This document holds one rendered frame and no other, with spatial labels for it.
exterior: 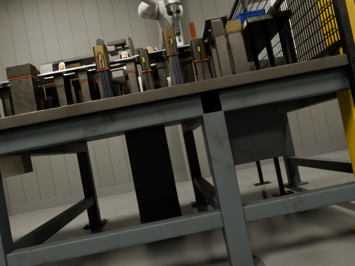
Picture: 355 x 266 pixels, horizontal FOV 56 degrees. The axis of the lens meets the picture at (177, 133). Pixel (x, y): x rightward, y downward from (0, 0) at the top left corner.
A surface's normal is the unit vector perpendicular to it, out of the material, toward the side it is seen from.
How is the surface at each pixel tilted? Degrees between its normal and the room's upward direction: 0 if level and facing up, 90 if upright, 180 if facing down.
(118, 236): 90
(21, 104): 90
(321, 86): 90
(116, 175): 90
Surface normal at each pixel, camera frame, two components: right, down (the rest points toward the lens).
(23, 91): -0.01, -0.04
